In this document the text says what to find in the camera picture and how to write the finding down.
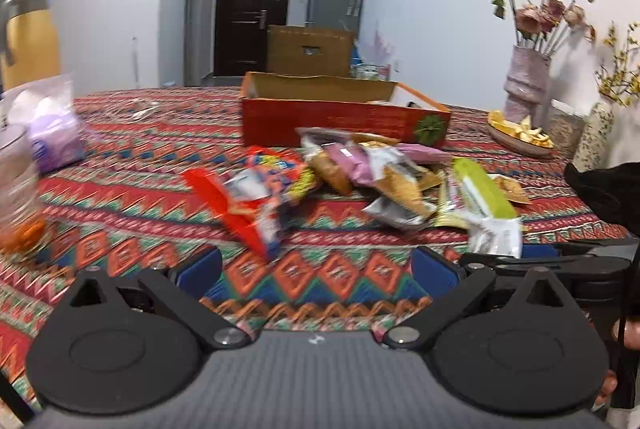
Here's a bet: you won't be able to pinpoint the glass storage jar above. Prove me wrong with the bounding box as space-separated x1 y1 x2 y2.
547 101 586 157

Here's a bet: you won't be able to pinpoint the dark brown entrance door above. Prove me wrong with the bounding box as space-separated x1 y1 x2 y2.
215 0 293 77

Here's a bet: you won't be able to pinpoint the yellow thermos jug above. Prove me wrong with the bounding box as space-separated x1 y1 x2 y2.
0 0 61 92

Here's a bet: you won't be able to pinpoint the white cable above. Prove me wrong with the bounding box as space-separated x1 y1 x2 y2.
107 101 161 120

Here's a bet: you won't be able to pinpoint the person's right hand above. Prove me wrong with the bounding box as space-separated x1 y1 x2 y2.
597 315 640 410

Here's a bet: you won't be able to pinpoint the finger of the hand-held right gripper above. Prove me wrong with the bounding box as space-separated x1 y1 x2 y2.
522 239 640 260
460 253 632 282

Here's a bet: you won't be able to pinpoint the black cloth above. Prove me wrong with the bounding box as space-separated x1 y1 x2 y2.
565 161 640 240

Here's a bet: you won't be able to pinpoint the glass cup with straw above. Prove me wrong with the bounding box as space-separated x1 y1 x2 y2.
0 129 48 255

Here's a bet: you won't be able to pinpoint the yellow flower branches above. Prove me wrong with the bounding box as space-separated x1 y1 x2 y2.
595 21 640 107

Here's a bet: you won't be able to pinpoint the red cardboard box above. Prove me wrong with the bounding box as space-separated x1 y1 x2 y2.
240 71 452 148

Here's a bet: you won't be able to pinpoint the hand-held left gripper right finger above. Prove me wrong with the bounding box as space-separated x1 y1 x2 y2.
384 245 573 352

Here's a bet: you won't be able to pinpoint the pile of mixed snack packets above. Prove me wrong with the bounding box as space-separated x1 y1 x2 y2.
182 126 532 260

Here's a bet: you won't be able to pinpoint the grey side door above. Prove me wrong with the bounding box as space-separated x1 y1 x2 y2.
185 0 208 87

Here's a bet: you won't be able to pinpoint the brown oval plate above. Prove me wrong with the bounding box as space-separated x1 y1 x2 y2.
487 109 556 158

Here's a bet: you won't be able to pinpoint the purple tissue pack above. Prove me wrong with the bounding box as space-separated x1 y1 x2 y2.
5 74 86 174

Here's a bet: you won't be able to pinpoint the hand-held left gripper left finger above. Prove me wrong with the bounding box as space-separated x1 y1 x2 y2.
67 245 251 352

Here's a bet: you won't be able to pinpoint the pink ribbed vase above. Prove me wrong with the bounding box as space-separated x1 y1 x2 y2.
503 45 551 122

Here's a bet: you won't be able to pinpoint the pile of yellow peels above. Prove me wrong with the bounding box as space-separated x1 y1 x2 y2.
489 109 555 148

